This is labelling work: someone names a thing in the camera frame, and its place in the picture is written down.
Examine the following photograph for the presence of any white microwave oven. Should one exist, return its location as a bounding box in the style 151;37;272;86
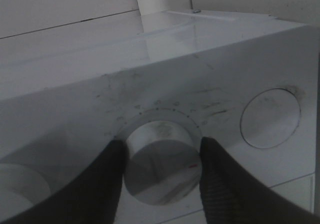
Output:
0;10;320;223

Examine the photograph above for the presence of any white microwave knob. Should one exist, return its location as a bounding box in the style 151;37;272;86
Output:
124;120;202;206

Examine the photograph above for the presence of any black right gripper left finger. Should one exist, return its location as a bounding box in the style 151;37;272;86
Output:
7;140;125;223

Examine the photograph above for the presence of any round door release button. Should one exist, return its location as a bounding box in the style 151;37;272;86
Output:
239;88;301;149

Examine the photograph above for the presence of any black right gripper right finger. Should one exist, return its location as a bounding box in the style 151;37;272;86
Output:
199;137;314;223

